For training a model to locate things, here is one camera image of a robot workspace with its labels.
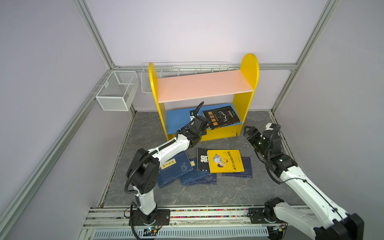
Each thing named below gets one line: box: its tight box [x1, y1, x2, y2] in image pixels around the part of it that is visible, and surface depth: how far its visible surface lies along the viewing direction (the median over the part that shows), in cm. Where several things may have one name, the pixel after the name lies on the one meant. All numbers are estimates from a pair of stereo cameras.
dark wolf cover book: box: [196, 148, 210, 172], surface depth 90 cm
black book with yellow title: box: [203, 105, 241, 130], surface depth 98 cm
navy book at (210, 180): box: [184, 173, 218, 187], surface depth 86 cm
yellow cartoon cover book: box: [207, 149, 245, 174], surface depth 91 cm
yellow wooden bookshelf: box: [148, 53, 260, 141], surface depth 78 cm
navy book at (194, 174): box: [180, 158, 211, 185], surface depth 86 cm
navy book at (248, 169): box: [222, 156, 253, 178], surface depth 89 cm
